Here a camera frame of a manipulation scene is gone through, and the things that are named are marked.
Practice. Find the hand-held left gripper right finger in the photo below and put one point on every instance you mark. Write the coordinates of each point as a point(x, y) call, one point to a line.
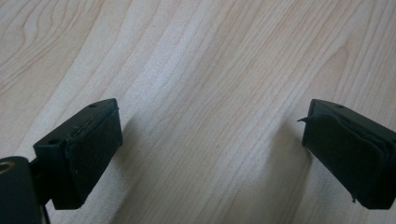
point(351, 155)

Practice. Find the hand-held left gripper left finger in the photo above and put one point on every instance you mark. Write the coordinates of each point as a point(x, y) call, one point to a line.
point(84, 155)

